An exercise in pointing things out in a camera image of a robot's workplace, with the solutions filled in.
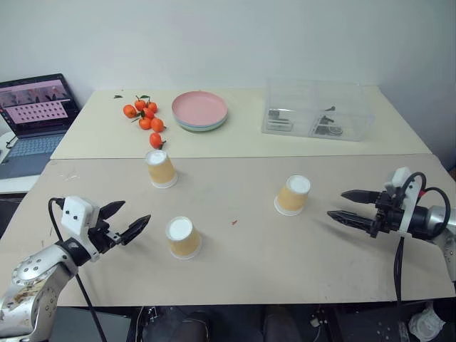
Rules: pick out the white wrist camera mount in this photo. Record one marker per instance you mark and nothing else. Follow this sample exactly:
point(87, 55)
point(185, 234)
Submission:
point(76, 213)
point(399, 176)

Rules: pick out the crumpled white plastic bag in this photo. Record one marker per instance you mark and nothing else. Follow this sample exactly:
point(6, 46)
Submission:
point(425, 322)

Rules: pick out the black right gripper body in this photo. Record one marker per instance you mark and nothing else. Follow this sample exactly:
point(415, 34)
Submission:
point(390, 215)

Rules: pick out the dark round metal part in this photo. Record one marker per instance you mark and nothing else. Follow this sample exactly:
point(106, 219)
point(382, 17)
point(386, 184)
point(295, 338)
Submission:
point(333, 131)

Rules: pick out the clear plastic compartment box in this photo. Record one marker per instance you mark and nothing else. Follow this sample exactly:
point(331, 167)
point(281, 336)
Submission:
point(317, 96)

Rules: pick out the small orange mandarin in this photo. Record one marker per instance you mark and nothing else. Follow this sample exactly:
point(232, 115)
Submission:
point(152, 107)
point(144, 123)
point(157, 124)
point(129, 110)
point(155, 140)
point(140, 104)
point(148, 114)

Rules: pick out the open grey laptop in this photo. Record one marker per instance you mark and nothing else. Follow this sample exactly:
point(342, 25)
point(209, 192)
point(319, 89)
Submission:
point(32, 117)

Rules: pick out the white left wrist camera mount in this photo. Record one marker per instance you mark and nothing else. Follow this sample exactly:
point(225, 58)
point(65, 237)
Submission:
point(76, 213)

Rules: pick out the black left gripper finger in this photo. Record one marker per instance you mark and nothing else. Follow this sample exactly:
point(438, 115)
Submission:
point(110, 211)
point(135, 229)

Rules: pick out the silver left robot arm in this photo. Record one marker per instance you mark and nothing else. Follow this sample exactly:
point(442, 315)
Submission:
point(35, 270)

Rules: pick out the light blue plastic plate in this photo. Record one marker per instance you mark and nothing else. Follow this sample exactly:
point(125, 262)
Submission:
point(221, 122)

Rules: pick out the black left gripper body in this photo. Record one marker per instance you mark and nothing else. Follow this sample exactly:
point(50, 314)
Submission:
point(103, 240)

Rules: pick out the small dark metal part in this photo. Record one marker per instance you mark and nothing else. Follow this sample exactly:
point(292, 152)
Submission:
point(326, 119)

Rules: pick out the pink plastic plate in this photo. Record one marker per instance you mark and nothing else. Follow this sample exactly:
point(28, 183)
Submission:
point(199, 106)

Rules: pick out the orange paper cup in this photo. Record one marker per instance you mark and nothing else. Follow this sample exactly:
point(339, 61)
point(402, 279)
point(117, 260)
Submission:
point(162, 171)
point(292, 197)
point(183, 238)

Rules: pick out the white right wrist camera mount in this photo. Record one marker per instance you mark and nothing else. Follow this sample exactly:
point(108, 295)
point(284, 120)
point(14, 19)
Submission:
point(399, 176)

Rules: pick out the light green plastic plate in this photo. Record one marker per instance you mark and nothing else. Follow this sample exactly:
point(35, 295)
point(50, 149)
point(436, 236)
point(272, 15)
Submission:
point(206, 129)

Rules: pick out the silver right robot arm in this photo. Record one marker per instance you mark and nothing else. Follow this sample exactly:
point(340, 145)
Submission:
point(436, 217)

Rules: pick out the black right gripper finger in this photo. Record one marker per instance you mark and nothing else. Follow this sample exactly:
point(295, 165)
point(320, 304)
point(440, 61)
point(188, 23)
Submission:
point(361, 196)
point(351, 219)

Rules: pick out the small dark screw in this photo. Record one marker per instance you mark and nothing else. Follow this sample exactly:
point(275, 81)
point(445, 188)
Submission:
point(331, 107)

